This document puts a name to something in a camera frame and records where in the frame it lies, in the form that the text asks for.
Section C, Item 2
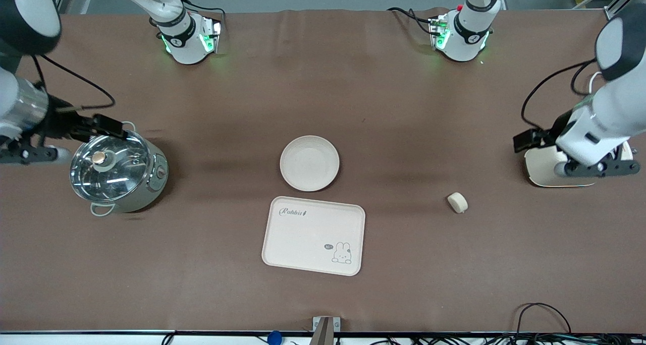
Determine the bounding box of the black base cable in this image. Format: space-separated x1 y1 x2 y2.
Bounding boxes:
184 0 226 22
387 7 436 36

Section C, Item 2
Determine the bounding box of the black right base cable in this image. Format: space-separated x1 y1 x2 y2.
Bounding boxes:
184 0 226 22

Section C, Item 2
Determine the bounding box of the steel electric cooking pot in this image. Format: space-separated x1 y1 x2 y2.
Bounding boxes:
70 122 169 217

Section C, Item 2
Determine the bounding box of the round cream plate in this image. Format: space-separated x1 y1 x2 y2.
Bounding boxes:
280 135 340 192

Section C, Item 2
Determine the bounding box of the glass pot lid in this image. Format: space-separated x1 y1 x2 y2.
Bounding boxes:
70 130 152 203

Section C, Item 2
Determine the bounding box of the white toaster power cable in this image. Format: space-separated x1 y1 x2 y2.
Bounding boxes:
587 71 605 97

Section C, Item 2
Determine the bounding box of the black cable bundle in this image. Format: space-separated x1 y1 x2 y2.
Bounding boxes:
371 332 646 345

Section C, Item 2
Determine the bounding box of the cream two-slot toaster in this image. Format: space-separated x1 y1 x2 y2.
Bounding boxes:
524 142 634 188

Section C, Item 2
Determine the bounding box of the black left base cable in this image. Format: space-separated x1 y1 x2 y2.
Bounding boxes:
387 7 436 36

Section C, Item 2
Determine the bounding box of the black looped cable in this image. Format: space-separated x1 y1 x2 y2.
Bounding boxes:
514 302 573 336

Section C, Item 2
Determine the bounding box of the cream rabbit print tray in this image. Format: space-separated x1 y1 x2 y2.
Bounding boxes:
261 196 366 277

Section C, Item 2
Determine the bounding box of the small cream bun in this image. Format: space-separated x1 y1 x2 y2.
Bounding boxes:
447 192 469 214

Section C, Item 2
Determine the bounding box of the metal table edge bracket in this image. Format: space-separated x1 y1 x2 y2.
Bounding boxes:
311 316 342 345

